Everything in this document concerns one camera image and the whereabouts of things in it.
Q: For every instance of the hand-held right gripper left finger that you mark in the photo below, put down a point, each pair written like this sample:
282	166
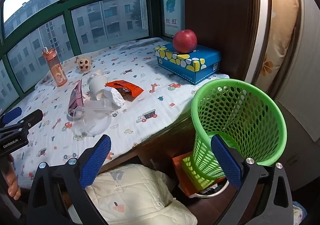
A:
98	157

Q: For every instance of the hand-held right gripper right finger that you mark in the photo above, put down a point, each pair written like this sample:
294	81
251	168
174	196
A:
225	160

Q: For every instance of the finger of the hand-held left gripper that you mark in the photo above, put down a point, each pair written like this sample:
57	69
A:
11	115
32	117

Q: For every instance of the clear plastic cup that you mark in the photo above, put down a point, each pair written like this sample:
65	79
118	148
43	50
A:
95	125

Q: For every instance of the pink snack bag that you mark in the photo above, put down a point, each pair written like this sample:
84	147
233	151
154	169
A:
76	97

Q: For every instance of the clear rectangular plastic container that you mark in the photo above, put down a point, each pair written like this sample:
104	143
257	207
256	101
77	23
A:
100	105

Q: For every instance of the green mesh wastebasket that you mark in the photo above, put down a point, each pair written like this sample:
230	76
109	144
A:
200	105

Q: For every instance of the white foam piece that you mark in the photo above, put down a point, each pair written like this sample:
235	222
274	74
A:
115	97

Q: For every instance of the white paper cup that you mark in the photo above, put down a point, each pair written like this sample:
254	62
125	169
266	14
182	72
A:
96	84

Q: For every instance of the orange snack wrapper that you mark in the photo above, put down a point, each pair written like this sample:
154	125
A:
130	90

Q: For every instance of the small white wrapper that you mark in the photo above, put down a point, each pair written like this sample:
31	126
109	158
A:
97	72

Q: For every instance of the person's left hand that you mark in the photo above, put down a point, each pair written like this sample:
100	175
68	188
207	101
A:
12	180

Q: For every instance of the round metal container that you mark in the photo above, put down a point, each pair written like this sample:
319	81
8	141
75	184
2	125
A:
212	193

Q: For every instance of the orange water bottle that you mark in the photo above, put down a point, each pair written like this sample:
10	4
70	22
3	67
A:
57	72

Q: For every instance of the small spotted plush toy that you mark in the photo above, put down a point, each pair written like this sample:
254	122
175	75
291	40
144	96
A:
83	64

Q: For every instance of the blue patterned tissue box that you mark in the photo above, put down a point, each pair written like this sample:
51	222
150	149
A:
197	64

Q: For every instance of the red apple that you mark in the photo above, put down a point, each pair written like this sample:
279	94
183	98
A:
185	41

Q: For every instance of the beige floral curtain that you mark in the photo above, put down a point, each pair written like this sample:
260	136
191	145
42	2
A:
280	39

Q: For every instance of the white window sign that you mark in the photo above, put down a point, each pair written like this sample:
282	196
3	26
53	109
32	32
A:
172	4

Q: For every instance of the green window frame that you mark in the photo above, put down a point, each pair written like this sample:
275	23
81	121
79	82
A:
63	2

